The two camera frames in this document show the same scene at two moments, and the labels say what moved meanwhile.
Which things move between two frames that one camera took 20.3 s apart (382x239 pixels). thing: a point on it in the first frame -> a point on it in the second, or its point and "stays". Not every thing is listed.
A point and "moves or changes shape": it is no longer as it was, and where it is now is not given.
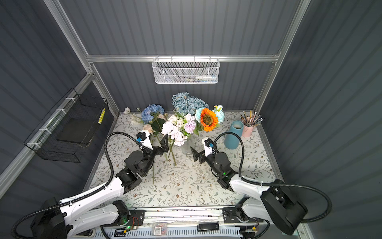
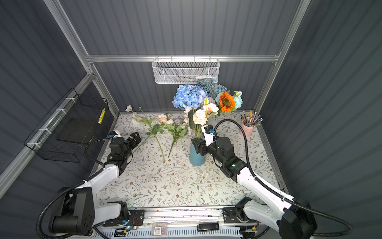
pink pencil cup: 247,131 stays
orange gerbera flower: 208,119 -> 227,102
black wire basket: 72,125 stays
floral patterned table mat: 177,179 stays
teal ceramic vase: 232,141 moves or changes shape
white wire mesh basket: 186,70 stays
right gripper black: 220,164 -> 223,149
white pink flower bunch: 178,127 -> 186,111
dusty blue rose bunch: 187,104 -> 212,88
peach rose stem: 149,128 -> 200,116
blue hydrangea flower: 148,113 -> 189,95
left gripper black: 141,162 -> 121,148
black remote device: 208,226 stays
